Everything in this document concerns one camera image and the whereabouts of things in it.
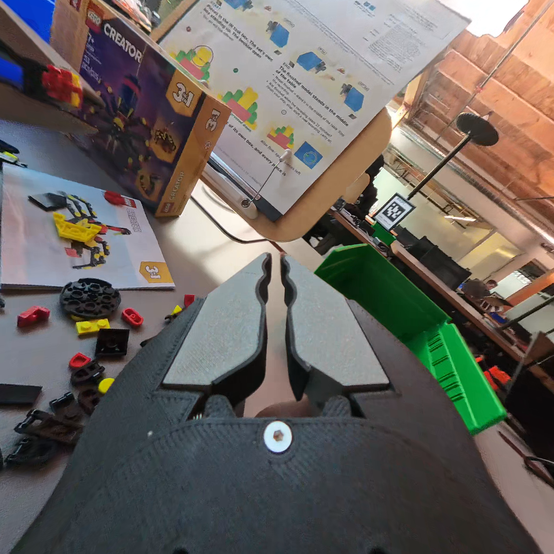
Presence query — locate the purple lego set box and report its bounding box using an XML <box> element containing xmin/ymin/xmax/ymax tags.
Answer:
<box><xmin>50</xmin><ymin>0</ymin><xmax>232</xmax><ymax>217</ymax></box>

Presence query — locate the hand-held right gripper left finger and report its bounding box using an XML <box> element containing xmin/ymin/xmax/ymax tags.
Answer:
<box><xmin>163</xmin><ymin>253</ymin><xmax>273</xmax><ymax>406</ymax></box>

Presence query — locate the printed instruction sheet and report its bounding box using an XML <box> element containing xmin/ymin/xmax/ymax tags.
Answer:
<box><xmin>160</xmin><ymin>0</ymin><xmax>471</xmax><ymax>213</ymax></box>

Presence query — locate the red yellow black lego model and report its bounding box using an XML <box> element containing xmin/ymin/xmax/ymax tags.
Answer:
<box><xmin>0</xmin><ymin>48</ymin><xmax>85</xmax><ymax>109</ymax></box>

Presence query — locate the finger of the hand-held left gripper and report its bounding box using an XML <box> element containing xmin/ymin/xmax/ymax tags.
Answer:
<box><xmin>0</xmin><ymin>5</ymin><xmax>98</xmax><ymax>135</ymax></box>

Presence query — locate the black round-top pole stand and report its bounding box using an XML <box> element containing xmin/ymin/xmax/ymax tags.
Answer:
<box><xmin>407</xmin><ymin>113</ymin><xmax>500</xmax><ymax>200</ymax></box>

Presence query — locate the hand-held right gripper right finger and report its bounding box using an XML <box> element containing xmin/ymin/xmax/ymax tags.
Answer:
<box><xmin>280</xmin><ymin>254</ymin><xmax>390</xmax><ymax>407</ymax></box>

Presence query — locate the pile of lego pieces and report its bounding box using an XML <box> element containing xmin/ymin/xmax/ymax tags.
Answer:
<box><xmin>0</xmin><ymin>277</ymin><xmax>198</xmax><ymax>468</ymax></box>

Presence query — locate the open spider instruction booklet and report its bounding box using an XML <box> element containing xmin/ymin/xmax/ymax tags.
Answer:
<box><xmin>0</xmin><ymin>163</ymin><xmax>175</xmax><ymax>291</ymax></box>

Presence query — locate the green plastic bin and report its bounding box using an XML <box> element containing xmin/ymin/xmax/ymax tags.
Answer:
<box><xmin>315</xmin><ymin>244</ymin><xmax>508</xmax><ymax>435</ymax></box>

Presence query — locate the blue plastic bin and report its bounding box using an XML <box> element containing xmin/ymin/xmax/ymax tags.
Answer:
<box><xmin>0</xmin><ymin>0</ymin><xmax>57</xmax><ymax>42</ymax></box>

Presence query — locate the small marker tag card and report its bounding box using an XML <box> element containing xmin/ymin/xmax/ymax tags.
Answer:
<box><xmin>374</xmin><ymin>194</ymin><xmax>416</xmax><ymax>231</ymax></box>

